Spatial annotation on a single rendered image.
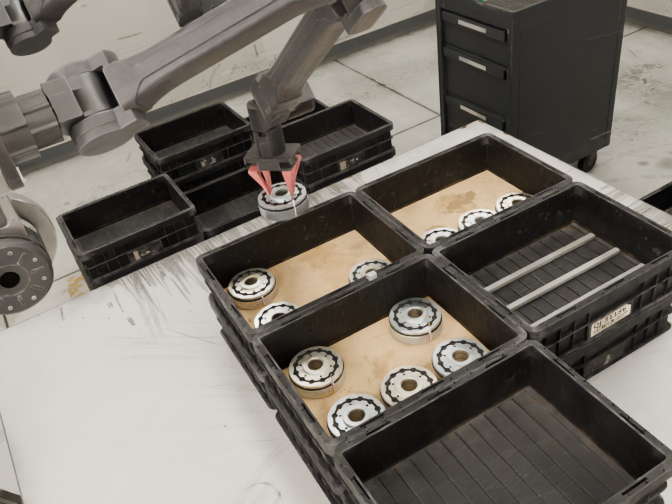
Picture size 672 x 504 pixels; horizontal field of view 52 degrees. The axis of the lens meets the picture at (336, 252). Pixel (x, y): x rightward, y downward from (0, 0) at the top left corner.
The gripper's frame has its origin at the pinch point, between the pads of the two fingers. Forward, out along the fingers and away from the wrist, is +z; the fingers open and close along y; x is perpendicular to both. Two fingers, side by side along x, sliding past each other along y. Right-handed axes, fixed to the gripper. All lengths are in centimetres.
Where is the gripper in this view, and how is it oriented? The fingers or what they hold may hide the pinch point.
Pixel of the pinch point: (280, 190)
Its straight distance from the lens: 142.0
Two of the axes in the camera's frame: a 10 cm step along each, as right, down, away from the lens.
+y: -9.6, -0.4, 2.9
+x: -2.5, 6.0, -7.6
